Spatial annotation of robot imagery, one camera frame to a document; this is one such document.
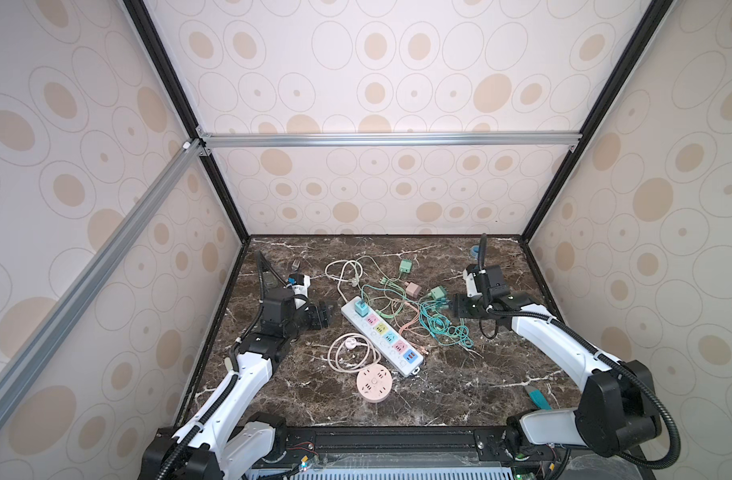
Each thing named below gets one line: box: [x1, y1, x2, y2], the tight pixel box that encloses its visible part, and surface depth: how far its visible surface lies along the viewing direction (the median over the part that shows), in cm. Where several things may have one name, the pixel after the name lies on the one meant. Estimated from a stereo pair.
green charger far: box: [399, 259, 413, 274], surface depth 111 cm
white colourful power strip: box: [341, 299, 425, 377], surface depth 91 cm
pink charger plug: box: [404, 281, 422, 299], surface depth 105 cm
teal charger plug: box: [354, 301, 369, 317], surface depth 94 cm
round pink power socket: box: [356, 364, 393, 403], surface depth 83 cm
